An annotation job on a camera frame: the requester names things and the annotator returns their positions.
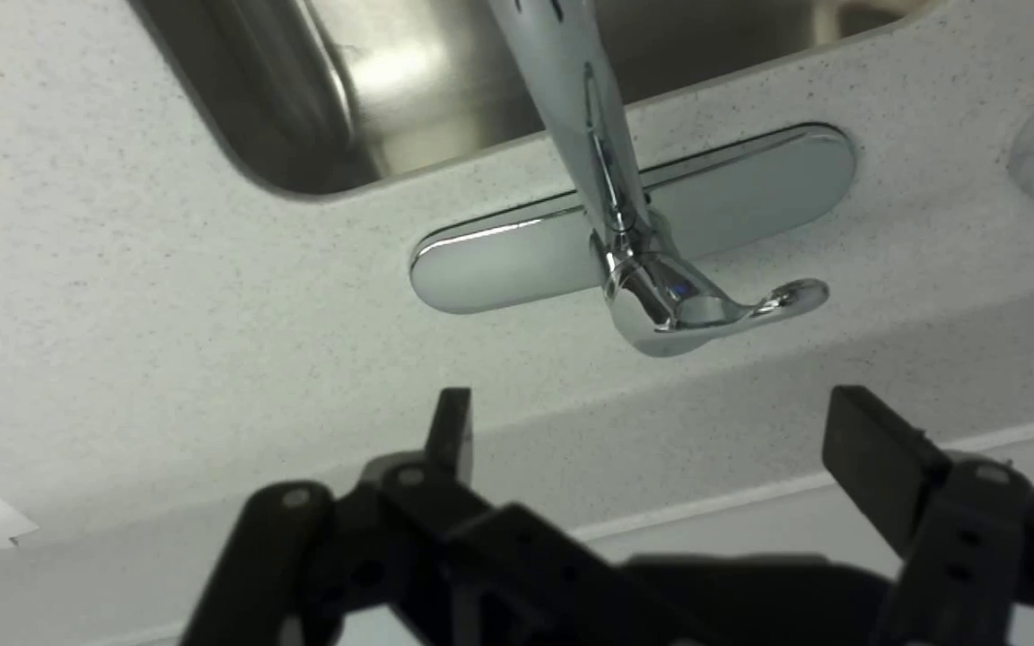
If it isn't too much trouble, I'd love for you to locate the chrome single-lever sink faucet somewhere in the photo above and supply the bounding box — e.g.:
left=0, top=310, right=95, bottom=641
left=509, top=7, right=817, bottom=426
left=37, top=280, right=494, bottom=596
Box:
left=409, top=0, right=857, bottom=354

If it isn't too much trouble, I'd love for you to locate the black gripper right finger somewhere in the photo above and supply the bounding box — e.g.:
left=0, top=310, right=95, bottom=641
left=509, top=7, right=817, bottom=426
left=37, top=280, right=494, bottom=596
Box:
left=823, top=385, right=1034, bottom=646

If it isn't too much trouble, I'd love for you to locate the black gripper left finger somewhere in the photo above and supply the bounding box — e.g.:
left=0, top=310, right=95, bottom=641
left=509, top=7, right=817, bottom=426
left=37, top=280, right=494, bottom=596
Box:
left=178, top=389, right=615, bottom=646

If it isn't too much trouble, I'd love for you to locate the stainless steel sink basin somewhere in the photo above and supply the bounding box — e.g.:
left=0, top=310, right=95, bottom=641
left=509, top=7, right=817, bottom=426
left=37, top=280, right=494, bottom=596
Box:
left=124, top=0, right=935, bottom=199

